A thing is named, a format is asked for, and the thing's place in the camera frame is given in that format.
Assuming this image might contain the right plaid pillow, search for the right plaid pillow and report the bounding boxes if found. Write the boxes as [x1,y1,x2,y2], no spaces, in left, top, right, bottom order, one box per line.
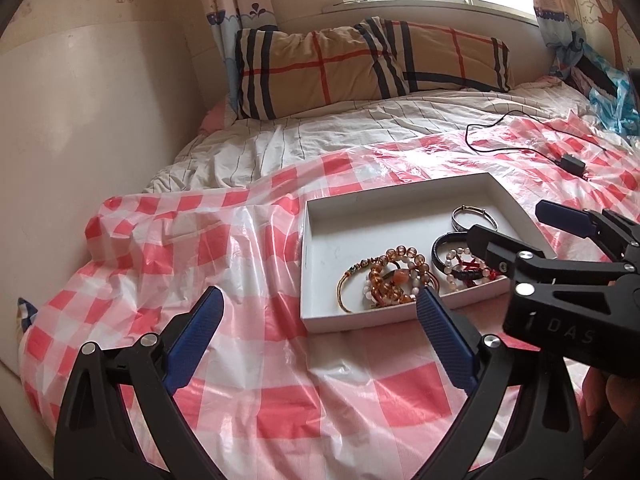
[381,18,513,93]

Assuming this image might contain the right patterned curtain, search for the right patterned curtain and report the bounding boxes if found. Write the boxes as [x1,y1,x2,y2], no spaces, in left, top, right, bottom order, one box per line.
[534,0,586,79]

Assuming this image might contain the left patterned curtain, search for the left patterned curtain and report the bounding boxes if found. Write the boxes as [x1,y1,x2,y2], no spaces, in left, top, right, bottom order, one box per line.
[201,0,277,112]

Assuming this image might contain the left plaid pillow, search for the left plaid pillow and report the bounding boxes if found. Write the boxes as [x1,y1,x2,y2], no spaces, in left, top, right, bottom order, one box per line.
[235,16,408,120]

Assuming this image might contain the person right hand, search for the person right hand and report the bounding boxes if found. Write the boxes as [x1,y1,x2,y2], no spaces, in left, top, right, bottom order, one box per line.
[578,367,640,440]

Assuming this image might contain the amber bead bracelet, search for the amber bead bracelet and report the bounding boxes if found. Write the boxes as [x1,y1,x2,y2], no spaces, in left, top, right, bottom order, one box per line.
[366,244,442,309]

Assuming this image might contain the white bead bracelet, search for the white bead bracelet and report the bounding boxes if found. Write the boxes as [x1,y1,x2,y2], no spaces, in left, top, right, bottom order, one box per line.
[361,259,426,306]

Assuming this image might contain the pink bead bracelet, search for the pink bead bracelet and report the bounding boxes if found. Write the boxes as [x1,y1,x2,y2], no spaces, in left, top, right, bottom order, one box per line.
[442,246,494,294]

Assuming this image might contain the engraved silver bangle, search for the engraved silver bangle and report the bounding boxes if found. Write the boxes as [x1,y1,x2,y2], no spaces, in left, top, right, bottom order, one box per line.
[450,205,498,232]

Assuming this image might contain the patterned curtain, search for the patterned curtain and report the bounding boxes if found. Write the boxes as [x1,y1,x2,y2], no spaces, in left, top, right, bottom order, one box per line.
[534,0,586,79]
[201,0,277,112]

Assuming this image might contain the blue white plastic bag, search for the blue white plastic bag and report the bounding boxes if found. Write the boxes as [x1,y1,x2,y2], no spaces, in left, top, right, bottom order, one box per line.
[580,44,639,138]

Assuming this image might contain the plaid pillow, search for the plaid pillow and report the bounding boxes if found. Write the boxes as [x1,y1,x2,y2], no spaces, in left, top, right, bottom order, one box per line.
[381,18,513,93]
[235,16,408,120]

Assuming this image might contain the red white checkered plastic sheet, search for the red white checkered plastic sheet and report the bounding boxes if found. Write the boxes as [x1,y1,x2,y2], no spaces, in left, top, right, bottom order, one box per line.
[21,118,639,479]

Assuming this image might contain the white shallow cardboard box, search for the white shallow cardboard box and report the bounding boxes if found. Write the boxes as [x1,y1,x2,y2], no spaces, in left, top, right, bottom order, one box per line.
[300,172,555,334]

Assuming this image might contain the black cable with adapter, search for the black cable with adapter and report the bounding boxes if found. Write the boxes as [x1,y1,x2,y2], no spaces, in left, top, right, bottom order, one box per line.
[464,109,609,180]

